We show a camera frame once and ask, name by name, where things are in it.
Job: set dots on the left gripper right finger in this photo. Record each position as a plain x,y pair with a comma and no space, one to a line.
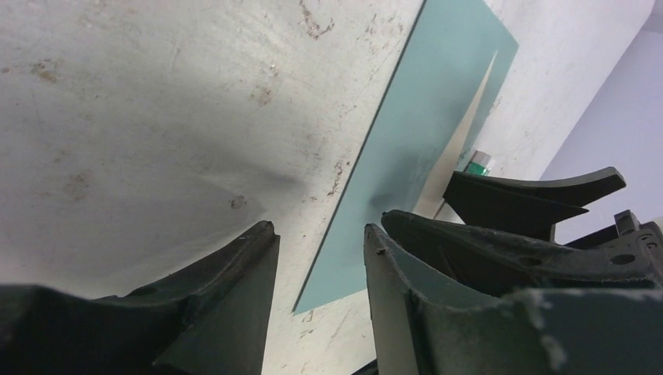
427,323

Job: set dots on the tan letter paper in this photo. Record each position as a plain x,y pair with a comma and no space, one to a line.
431,198

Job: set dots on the teal envelope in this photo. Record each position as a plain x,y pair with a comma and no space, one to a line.
457,51

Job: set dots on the green white glue stick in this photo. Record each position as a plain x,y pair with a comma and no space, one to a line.
479,164

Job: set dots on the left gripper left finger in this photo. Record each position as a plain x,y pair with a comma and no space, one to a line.
210,317

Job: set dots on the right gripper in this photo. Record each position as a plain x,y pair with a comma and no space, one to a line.
506,243

